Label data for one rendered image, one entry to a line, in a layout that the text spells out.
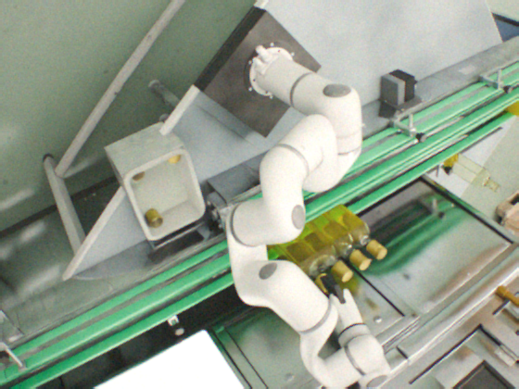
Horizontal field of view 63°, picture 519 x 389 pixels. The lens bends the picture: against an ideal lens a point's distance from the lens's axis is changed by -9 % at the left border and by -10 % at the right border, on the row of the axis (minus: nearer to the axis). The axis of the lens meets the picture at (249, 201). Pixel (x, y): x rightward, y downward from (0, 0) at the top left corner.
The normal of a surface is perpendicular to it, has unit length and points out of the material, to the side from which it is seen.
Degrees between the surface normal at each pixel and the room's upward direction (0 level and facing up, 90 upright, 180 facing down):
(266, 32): 1
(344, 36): 0
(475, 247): 90
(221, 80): 1
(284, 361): 90
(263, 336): 90
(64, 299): 90
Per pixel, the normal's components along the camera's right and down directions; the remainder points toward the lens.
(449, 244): -0.17, -0.74
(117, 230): 0.50, 0.51
